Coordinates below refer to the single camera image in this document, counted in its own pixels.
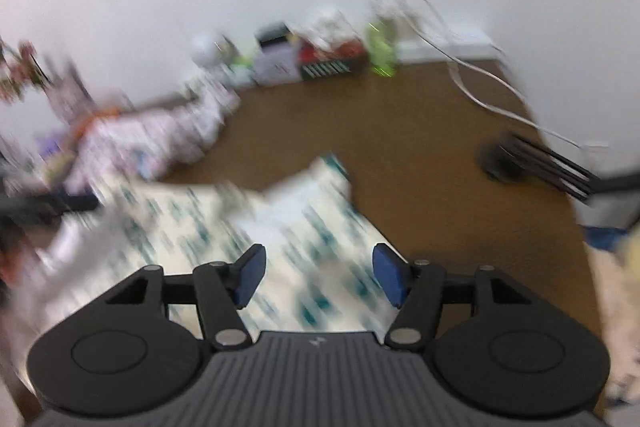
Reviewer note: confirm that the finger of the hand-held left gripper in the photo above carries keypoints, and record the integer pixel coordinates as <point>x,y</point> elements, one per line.
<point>45,207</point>

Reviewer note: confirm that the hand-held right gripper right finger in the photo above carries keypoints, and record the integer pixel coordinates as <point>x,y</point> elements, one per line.
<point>388,274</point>

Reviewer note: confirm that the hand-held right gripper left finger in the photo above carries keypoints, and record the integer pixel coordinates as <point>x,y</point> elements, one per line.
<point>250,276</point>

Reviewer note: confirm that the cream garment with teal flowers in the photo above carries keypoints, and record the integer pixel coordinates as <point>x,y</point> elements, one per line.
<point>300,217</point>

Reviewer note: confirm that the patterned flower vase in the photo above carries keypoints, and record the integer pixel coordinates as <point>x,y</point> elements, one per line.
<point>67,92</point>

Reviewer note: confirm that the pink floral garment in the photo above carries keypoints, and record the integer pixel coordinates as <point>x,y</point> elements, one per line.
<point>150,142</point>

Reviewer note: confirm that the dried pink roses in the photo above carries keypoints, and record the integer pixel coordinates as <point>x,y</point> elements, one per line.
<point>17,67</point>

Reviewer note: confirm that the grey tin box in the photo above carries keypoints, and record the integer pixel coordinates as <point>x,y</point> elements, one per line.
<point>275,64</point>

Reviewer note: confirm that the dark red tissue box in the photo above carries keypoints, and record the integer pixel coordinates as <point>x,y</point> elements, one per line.
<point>332,64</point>

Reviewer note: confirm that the green spray bottle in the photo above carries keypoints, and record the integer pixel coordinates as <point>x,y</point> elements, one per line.
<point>382,49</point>

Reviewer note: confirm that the white astronaut figurine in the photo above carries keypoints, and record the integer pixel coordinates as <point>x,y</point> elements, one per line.
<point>207,47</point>

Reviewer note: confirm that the small black box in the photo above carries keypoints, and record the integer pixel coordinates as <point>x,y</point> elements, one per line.
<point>272,34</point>

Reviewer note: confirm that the white crumpled tissues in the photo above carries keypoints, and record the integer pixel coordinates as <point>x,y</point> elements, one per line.
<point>330,29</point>

